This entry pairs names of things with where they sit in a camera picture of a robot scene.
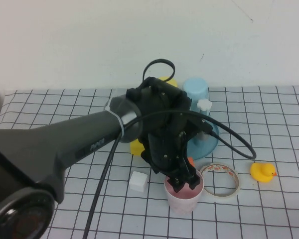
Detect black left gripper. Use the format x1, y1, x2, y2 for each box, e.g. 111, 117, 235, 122
140, 119, 203, 194

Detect pale pink plastic cup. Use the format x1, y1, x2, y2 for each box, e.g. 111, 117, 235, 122
163, 171, 205, 215

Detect light blue plastic cup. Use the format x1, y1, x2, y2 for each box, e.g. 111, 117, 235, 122
181, 76, 211, 117

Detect yellow plastic cup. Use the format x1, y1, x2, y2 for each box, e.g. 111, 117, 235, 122
157, 76, 178, 88

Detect clear tape roll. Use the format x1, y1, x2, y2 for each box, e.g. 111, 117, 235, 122
199, 162, 240, 199

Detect white cube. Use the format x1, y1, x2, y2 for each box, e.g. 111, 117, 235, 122
129, 171, 149, 192

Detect yellow block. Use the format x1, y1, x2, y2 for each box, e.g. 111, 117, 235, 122
130, 139, 145, 157

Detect yellow rubber duck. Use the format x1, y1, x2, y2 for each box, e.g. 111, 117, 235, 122
250, 163, 278, 184

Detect white zip tie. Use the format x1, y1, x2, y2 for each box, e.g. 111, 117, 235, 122
103, 88, 127, 138

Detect black camera cable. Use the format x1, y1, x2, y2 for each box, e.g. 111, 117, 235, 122
82, 111, 257, 239

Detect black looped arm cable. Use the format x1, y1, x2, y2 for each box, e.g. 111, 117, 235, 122
142, 59, 177, 84

